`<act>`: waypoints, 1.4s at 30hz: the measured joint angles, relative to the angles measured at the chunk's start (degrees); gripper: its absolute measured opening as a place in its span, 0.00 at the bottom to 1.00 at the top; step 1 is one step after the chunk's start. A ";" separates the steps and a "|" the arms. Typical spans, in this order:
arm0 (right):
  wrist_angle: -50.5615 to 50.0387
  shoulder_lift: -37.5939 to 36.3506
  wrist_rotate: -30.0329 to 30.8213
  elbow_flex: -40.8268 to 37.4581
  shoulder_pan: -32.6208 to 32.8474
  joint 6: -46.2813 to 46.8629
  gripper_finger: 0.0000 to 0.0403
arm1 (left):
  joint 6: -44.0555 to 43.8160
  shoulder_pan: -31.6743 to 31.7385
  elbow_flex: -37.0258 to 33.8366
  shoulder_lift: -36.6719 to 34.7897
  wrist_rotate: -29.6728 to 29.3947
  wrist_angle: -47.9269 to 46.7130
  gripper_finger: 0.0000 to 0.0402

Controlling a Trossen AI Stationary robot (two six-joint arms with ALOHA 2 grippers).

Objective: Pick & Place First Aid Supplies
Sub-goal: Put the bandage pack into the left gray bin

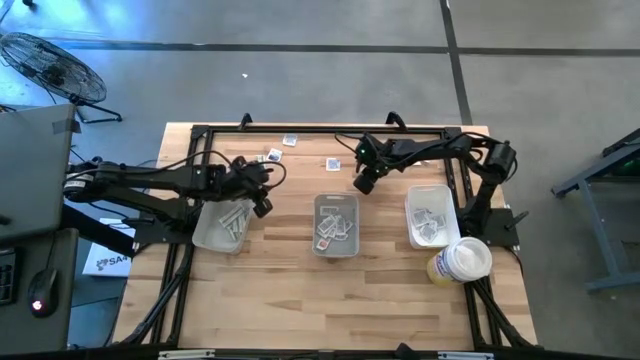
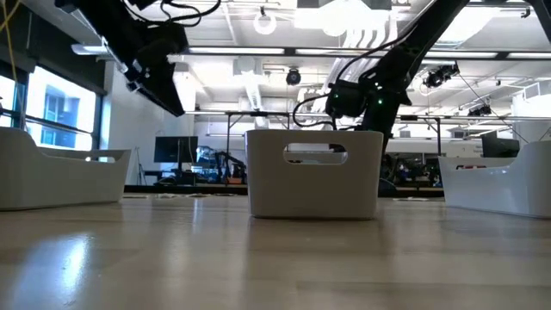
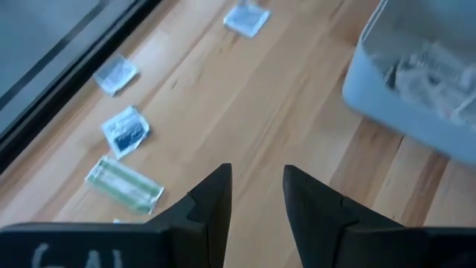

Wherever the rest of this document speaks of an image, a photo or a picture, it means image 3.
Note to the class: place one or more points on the white plastic bin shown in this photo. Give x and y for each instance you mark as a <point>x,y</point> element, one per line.
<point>390,108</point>

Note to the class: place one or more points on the white packet blue print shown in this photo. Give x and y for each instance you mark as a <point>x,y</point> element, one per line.
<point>125,132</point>

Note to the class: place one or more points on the green striped bandage wrapper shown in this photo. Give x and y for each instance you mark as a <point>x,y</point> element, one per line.
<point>124,184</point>

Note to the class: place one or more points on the white packet black text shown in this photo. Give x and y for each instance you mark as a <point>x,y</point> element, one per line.
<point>420,74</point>

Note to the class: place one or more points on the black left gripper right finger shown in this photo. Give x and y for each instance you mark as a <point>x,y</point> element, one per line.
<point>316,223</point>

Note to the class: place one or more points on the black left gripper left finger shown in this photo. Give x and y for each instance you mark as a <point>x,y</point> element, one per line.
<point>208,223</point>

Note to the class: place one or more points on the plain white bandage wrapper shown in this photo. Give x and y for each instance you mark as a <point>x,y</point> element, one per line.
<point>126,221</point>

